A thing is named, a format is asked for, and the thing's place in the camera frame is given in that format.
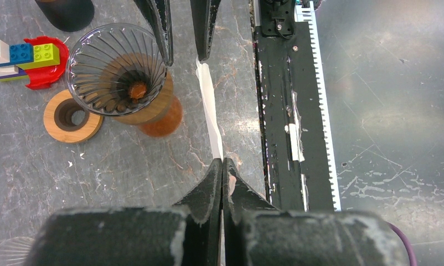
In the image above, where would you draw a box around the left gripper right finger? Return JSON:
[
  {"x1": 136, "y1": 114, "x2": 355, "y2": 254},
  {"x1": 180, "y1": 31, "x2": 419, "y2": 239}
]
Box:
[{"x1": 223, "y1": 158, "x2": 409, "y2": 265}]

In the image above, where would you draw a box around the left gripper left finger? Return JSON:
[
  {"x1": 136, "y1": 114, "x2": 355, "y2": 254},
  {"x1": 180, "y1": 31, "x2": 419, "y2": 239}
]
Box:
[{"x1": 24, "y1": 158, "x2": 223, "y2": 265}]

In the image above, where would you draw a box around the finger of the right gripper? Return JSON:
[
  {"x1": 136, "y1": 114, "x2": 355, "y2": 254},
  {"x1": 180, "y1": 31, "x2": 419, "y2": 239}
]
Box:
[
  {"x1": 134, "y1": 0, "x2": 174, "y2": 67},
  {"x1": 190, "y1": 0, "x2": 221, "y2": 61}
]

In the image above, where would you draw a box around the white paper coffee filter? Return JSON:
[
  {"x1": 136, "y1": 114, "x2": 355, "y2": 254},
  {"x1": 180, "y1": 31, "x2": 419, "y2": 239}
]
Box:
[{"x1": 196, "y1": 60, "x2": 223, "y2": 159}]

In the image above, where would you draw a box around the amber glass carafe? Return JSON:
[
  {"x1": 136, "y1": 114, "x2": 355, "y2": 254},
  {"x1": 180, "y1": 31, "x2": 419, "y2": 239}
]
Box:
[{"x1": 137, "y1": 96, "x2": 183, "y2": 137}]

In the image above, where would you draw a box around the clear glass dripper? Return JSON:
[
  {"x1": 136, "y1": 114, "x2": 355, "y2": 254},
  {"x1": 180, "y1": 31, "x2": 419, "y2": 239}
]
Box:
[{"x1": 0, "y1": 237, "x2": 34, "y2": 265}]

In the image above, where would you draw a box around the dark red cup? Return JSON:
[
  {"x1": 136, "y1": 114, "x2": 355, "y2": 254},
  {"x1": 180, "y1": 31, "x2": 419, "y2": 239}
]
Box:
[{"x1": 35, "y1": 0, "x2": 95, "y2": 32}]

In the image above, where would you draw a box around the red plastic lid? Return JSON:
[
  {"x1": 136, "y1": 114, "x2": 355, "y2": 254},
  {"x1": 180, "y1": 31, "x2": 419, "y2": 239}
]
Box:
[{"x1": 23, "y1": 35, "x2": 69, "y2": 90}]

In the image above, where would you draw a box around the stacked toy brick tower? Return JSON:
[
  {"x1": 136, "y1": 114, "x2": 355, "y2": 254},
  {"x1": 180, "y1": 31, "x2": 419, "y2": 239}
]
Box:
[{"x1": 0, "y1": 40, "x2": 60, "y2": 79}]

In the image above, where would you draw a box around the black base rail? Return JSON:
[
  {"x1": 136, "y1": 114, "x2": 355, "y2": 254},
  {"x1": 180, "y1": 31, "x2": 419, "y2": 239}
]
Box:
[{"x1": 251, "y1": 1, "x2": 341, "y2": 211}]

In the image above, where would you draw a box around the light wooden ring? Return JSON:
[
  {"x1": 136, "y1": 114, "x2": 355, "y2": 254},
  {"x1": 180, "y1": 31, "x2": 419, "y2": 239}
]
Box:
[{"x1": 43, "y1": 89, "x2": 104, "y2": 144}]

